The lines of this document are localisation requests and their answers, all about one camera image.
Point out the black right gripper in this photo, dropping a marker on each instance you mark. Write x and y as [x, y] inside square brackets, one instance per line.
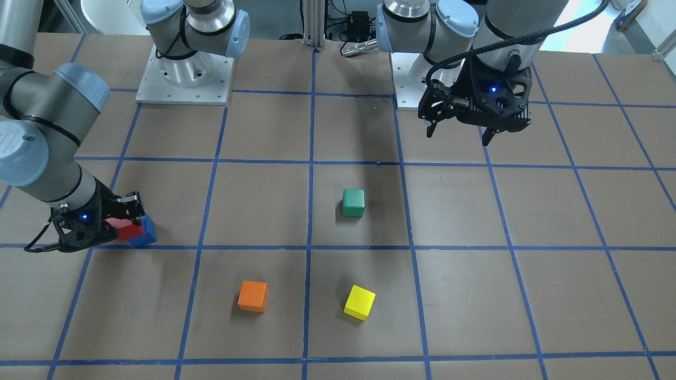
[107, 207]

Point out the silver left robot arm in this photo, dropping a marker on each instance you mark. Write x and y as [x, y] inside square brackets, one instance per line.
[501, 34]

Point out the brown paper table mat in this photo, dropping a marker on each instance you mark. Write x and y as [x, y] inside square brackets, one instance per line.
[548, 254]

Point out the red wooden block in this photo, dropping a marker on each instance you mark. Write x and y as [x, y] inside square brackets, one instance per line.
[127, 229]

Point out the orange wooden block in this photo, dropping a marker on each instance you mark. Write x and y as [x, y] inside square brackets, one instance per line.
[253, 296]

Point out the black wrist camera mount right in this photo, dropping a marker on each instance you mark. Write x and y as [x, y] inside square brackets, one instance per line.
[80, 229]

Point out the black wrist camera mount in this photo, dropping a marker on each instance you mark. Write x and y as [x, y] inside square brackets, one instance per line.
[80, 229]
[497, 101]

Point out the aluminium frame post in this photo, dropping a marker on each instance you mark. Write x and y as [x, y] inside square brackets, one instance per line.
[313, 23]

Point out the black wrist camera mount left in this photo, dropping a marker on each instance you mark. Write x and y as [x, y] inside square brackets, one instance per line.
[497, 101]

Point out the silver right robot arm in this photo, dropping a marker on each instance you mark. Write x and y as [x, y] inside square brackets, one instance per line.
[47, 117]

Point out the green wooden block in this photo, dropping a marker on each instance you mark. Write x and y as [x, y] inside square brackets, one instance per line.
[353, 203]

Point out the blue wooden block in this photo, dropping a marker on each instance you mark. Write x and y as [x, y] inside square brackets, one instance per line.
[148, 235]

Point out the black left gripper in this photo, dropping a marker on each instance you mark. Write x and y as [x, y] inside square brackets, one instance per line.
[463, 86]

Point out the yellow wooden block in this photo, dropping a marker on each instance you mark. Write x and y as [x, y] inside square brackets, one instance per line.
[359, 303]

